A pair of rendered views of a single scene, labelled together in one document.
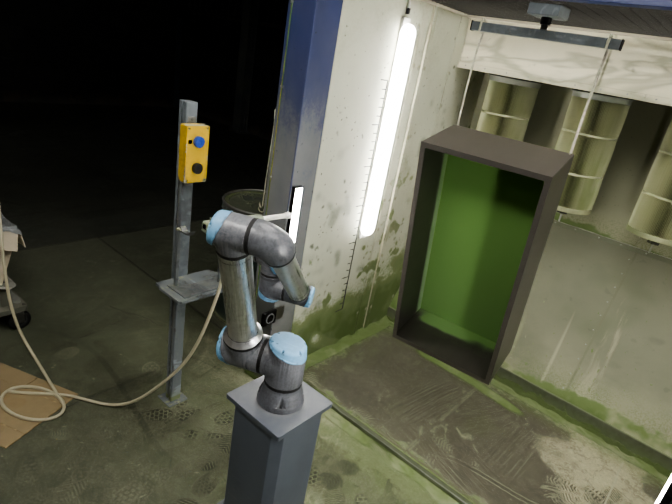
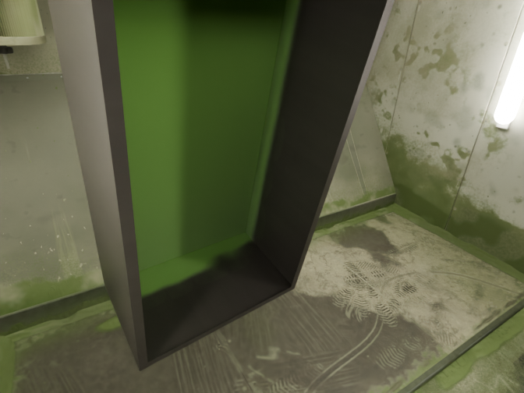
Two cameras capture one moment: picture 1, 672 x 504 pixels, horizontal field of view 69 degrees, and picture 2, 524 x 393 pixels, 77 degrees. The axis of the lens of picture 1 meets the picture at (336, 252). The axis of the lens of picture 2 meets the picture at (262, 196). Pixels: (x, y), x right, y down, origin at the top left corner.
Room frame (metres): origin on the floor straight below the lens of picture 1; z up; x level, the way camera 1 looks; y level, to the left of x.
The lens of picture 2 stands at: (2.01, 0.03, 1.37)
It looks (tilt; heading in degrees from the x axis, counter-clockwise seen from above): 28 degrees down; 291
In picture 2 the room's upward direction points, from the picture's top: 2 degrees clockwise
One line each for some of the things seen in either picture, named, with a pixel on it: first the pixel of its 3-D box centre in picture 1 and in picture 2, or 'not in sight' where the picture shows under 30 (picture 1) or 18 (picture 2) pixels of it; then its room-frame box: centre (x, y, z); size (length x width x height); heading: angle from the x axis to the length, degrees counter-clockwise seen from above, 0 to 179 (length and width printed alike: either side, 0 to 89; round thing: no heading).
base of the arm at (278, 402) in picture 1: (282, 388); not in sight; (1.60, 0.11, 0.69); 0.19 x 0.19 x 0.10
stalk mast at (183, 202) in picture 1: (179, 267); not in sight; (2.22, 0.76, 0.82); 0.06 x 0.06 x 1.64; 53
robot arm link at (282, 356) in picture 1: (284, 359); not in sight; (1.60, 0.12, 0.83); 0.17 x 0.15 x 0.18; 79
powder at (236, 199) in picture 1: (263, 204); not in sight; (3.32, 0.57, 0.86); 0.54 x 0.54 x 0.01
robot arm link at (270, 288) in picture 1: (272, 285); not in sight; (1.83, 0.24, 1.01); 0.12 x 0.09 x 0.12; 79
